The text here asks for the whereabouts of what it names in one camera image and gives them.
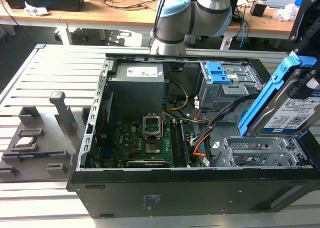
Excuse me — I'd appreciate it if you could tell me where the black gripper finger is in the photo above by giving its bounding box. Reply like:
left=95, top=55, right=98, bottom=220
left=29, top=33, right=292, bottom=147
left=288, top=0, right=320, bottom=101

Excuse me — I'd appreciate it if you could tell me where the hard disk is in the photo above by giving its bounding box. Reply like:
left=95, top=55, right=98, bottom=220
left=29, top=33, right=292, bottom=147
left=237, top=51, right=320, bottom=140

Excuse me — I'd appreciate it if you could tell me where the blue disk bay latch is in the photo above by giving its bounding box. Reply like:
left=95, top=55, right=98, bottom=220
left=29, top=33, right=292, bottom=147
left=205, top=62, right=231, bottom=85

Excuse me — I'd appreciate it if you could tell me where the silver disk bay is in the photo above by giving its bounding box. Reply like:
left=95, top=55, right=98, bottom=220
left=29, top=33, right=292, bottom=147
left=214, top=135, right=308, bottom=167

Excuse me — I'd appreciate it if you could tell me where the white plastic bag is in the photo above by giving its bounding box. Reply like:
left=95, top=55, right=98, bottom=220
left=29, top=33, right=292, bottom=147
left=273, top=4, right=300, bottom=22

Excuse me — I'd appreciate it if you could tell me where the flat grey case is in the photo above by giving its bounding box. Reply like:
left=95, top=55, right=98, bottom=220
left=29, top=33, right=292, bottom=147
left=266, top=0, right=297, bottom=10

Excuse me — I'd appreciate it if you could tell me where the small black container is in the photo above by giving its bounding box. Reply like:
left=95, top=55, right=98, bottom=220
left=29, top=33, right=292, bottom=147
left=250, top=1, right=267, bottom=17

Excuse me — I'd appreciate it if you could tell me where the black box on desk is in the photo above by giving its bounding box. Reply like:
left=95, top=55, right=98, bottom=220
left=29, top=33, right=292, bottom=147
left=228, top=0, right=238, bottom=23

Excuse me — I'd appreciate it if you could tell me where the grey metal drive cage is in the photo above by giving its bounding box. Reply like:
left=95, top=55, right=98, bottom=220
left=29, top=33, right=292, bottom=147
left=198, top=61, right=266, bottom=111

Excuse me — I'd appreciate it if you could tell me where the grey power supply unit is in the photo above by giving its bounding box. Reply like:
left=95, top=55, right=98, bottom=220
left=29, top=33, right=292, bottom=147
left=107, top=62, right=166, bottom=116

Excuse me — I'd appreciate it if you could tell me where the CPU socket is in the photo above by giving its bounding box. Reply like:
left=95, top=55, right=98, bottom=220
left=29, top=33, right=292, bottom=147
left=142, top=115, right=165, bottom=140

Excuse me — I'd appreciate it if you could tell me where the square chipset heatsink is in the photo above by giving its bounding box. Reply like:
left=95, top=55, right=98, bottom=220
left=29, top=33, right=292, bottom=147
left=144, top=142, right=161, bottom=155

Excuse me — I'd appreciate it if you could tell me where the wooden desk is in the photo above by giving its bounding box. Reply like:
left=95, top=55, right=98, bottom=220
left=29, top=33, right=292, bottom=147
left=0, top=0, right=298, bottom=42

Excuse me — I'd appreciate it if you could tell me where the green motherboard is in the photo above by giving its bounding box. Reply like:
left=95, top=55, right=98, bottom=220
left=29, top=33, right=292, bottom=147
left=96, top=119, right=201, bottom=168

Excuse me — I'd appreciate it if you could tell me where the black graphics card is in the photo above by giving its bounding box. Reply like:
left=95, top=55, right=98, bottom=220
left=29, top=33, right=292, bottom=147
left=126, top=159, right=171, bottom=168

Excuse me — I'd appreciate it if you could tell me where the black open PC case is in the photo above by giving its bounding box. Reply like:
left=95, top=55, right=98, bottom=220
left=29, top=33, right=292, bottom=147
left=66, top=52, right=320, bottom=218

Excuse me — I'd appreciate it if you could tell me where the crumpled white paper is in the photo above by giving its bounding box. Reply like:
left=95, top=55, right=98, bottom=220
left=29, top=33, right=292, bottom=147
left=24, top=1, right=50, bottom=16

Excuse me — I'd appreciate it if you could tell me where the grey parts rack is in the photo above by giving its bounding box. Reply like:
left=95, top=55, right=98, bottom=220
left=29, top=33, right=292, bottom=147
left=0, top=91, right=87, bottom=183

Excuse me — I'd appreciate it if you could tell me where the silver CPU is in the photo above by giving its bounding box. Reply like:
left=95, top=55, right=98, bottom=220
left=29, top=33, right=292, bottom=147
left=15, top=137, right=35, bottom=147

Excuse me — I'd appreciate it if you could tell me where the blue hanging cable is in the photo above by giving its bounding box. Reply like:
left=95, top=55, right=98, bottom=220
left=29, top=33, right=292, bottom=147
left=239, top=22, right=249, bottom=49

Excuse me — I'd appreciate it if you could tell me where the black wire bundle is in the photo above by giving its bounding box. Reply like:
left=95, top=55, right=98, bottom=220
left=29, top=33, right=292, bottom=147
left=191, top=92, right=260, bottom=146

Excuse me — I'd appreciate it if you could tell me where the yellow wire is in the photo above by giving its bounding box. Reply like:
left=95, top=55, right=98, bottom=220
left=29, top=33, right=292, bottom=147
left=162, top=80, right=190, bottom=112

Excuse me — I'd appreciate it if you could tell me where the thin black cable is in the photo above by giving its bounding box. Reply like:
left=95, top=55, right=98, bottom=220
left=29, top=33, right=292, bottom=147
left=152, top=0, right=169, bottom=36

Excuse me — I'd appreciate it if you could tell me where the orange wire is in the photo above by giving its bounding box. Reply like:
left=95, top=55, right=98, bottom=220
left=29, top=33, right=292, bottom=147
left=192, top=132, right=213, bottom=158

